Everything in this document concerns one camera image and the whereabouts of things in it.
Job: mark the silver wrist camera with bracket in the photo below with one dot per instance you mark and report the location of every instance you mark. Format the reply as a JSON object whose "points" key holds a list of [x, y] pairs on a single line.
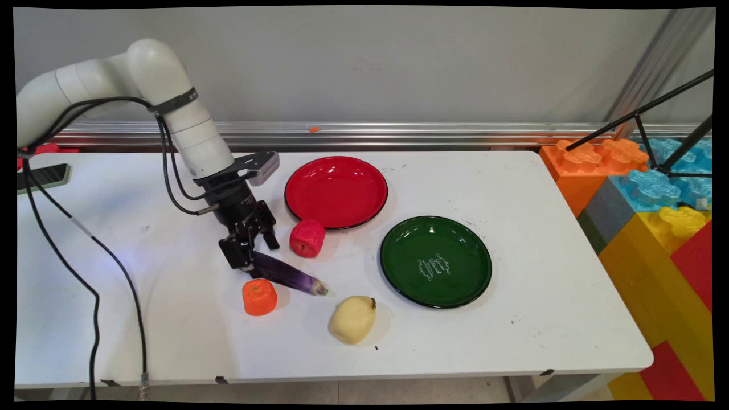
{"points": [[265, 168]]}

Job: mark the large grey toy brick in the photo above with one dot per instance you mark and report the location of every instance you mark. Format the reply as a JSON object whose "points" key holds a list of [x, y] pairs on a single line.
{"points": [[606, 219]]}

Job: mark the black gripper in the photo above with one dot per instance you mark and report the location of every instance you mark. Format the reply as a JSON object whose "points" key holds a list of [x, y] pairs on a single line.
{"points": [[239, 208]]}

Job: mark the aluminium rail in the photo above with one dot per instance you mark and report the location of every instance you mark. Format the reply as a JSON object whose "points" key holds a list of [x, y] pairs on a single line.
{"points": [[398, 136]]}

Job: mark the black tripod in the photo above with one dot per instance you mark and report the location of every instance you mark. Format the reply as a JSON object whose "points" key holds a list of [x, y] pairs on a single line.
{"points": [[687, 142]]}

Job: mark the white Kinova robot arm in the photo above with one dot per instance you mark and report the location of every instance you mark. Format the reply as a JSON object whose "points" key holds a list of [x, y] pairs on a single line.
{"points": [[154, 68]]}

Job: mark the slanted aluminium post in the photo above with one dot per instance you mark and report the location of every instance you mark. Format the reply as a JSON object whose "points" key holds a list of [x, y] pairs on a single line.
{"points": [[655, 68]]}

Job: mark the purple toy eggplant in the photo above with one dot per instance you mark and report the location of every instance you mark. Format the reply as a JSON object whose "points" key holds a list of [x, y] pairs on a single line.
{"points": [[285, 274]]}

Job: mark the large orange toy brick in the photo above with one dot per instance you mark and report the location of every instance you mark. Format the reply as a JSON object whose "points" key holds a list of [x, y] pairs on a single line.
{"points": [[575, 176]]}

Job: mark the pale yellow toy pear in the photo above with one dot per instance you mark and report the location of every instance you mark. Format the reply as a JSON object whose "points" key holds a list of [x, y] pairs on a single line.
{"points": [[352, 322]]}

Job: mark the red toy apple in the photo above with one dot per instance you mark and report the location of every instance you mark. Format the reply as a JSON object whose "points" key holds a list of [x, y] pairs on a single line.
{"points": [[307, 238]]}

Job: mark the red plate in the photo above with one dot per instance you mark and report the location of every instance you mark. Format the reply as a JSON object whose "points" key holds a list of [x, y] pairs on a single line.
{"points": [[336, 193]]}

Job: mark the large blue toy brick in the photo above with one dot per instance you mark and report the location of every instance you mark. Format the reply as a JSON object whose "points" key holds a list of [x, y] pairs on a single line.
{"points": [[655, 188]]}

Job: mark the grey table leg frame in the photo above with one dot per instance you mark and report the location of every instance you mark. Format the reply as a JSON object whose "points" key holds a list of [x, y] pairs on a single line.
{"points": [[569, 385]]}

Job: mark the orange toy fruit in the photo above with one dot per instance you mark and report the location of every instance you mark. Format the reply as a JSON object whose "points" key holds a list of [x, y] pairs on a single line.
{"points": [[259, 299]]}

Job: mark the large yellow toy brick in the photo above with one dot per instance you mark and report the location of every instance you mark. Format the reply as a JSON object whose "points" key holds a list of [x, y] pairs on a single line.
{"points": [[643, 273]]}

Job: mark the red block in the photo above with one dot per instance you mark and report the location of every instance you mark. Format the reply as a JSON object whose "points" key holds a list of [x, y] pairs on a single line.
{"points": [[50, 149]]}

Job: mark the smartphone with green case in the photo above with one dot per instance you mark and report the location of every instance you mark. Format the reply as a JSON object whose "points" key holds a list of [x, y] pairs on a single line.
{"points": [[52, 175]]}

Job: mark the dark green plate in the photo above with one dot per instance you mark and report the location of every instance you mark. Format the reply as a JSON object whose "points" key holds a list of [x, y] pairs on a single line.
{"points": [[435, 262]]}

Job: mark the large red toy brick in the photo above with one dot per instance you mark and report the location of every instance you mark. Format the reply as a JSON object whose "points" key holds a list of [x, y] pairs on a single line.
{"points": [[697, 267], [672, 376]]}

